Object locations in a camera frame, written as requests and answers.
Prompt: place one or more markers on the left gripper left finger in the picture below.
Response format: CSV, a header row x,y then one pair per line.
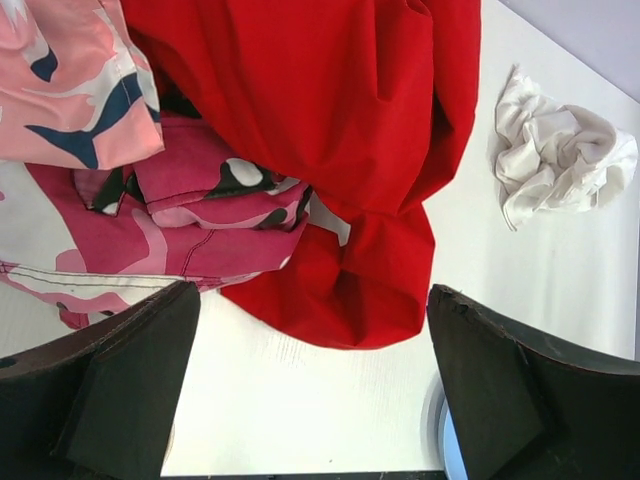
x,y
100,403

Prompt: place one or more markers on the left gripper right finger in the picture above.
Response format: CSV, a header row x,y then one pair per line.
x,y
526,404

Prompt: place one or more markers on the light blue plate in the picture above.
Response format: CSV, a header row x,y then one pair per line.
x,y
439,442

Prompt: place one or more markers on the light pink patterned cloth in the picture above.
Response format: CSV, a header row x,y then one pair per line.
x,y
76,92

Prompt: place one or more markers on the magenta camouflage cloth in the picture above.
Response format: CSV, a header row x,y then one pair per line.
x,y
93,243

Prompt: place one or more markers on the cream white crumpled cloth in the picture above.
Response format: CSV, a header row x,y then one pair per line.
x,y
558,158

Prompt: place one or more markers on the large red cloth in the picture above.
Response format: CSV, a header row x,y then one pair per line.
x,y
371,103

